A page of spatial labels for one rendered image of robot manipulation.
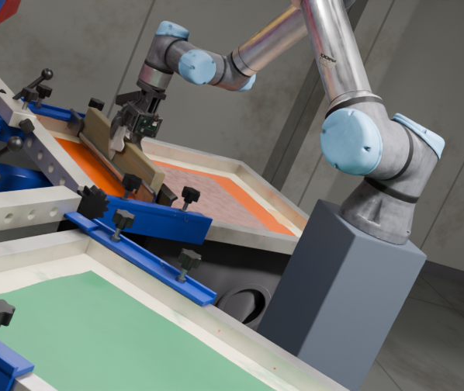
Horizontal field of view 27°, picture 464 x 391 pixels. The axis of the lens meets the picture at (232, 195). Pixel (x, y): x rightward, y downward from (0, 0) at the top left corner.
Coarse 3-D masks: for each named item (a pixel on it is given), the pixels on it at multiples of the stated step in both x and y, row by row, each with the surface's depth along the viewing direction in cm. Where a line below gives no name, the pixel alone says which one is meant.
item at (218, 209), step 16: (96, 176) 237; (112, 176) 242; (112, 192) 230; (176, 192) 252; (192, 208) 245; (208, 208) 251; (224, 208) 257; (240, 208) 263; (256, 208) 270; (240, 224) 249; (256, 224) 255; (272, 224) 262
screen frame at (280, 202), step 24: (48, 120) 256; (144, 144) 274; (168, 144) 280; (216, 168) 291; (240, 168) 293; (264, 192) 283; (288, 216) 272; (216, 240) 230; (240, 240) 233; (264, 240) 237; (288, 240) 242
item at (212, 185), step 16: (64, 144) 251; (80, 144) 256; (80, 160) 244; (96, 160) 250; (176, 176) 266; (192, 176) 273; (208, 176) 280; (208, 192) 264; (224, 192) 271; (240, 192) 278
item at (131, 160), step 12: (84, 120) 254; (96, 120) 249; (108, 120) 248; (84, 132) 253; (96, 132) 248; (108, 132) 243; (96, 144) 247; (108, 144) 242; (132, 144) 236; (108, 156) 241; (120, 156) 237; (132, 156) 232; (144, 156) 231; (120, 168) 236; (132, 168) 231; (144, 168) 227; (156, 168) 225; (144, 180) 226; (156, 180) 224; (156, 192) 226
